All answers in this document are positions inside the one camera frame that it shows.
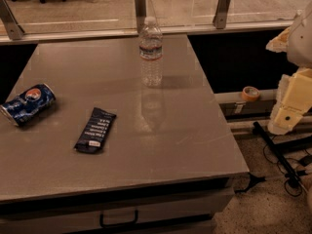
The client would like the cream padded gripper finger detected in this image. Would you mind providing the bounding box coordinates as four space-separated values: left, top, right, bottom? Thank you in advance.
267 67 312 135
266 27 291 53

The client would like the clear plastic water bottle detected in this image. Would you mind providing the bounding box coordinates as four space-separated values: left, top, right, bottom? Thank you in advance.
138 17 163 87

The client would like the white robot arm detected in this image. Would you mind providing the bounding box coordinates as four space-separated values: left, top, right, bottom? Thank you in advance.
266 3 312 135

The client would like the orange masking tape roll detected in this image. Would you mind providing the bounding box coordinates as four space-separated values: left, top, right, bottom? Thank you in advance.
242 86 260 101

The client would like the black metal stand leg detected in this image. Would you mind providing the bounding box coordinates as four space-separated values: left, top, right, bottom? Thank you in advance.
253 122 312 188

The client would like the grey table drawer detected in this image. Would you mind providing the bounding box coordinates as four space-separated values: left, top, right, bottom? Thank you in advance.
0 187 234 234

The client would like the dark blue snack bar wrapper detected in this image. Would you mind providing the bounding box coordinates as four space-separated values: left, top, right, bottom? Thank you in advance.
74 107 116 154

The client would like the blue pepsi soda can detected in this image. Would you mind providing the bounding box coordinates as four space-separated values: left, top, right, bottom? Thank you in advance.
0 84 56 127

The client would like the right metal glass bracket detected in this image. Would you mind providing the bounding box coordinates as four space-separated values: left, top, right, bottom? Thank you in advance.
213 0 231 29

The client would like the metal glass bracket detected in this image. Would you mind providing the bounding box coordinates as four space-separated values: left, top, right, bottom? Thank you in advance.
0 0 24 40
135 0 146 32
213 0 231 29

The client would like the grey metal rail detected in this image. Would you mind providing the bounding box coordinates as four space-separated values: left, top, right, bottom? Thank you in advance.
214 88 312 119

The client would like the black floor cable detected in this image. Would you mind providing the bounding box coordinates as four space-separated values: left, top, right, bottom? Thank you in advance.
262 143 312 198

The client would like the middle metal glass bracket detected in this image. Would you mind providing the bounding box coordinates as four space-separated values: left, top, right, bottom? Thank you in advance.
135 0 146 32

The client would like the black drawer handle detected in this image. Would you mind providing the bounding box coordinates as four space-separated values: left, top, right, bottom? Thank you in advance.
99 210 138 229

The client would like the left metal glass bracket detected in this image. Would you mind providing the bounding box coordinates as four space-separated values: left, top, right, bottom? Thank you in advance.
0 0 24 40

